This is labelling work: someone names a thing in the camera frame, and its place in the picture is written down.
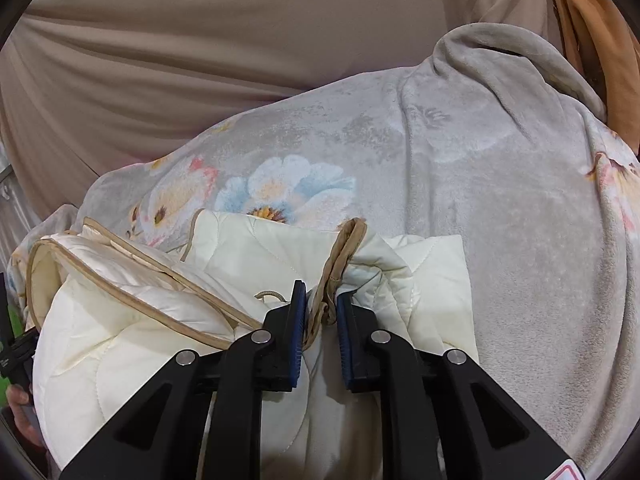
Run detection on cream quilted jacket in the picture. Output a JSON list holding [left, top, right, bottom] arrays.
[[26, 210, 477, 479]]

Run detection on person's left hand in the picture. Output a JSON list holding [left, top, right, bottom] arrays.
[[6, 385, 44, 450]]

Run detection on white sheer curtain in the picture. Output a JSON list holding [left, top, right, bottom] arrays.
[[1, 146, 40, 254]]

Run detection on grey floral blanket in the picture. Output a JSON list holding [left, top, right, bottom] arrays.
[[10, 24, 639, 479]]

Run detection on beige curtain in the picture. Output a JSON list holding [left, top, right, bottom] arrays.
[[1, 0, 560, 217]]

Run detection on orange hanging garment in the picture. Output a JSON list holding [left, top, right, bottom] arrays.
[[553, 0, 639, 152]]

